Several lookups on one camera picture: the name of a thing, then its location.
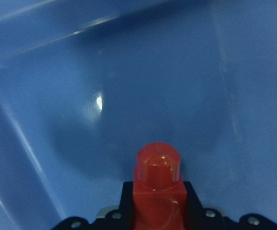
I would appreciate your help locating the blue plastic tray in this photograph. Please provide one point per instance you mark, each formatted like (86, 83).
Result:
(84, 84)

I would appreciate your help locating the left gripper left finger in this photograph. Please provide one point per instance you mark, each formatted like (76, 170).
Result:
(120, 218)

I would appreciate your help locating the red block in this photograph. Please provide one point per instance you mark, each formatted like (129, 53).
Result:
(159, 194)

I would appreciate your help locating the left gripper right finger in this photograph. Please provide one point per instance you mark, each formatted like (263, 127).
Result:
(199, 217)

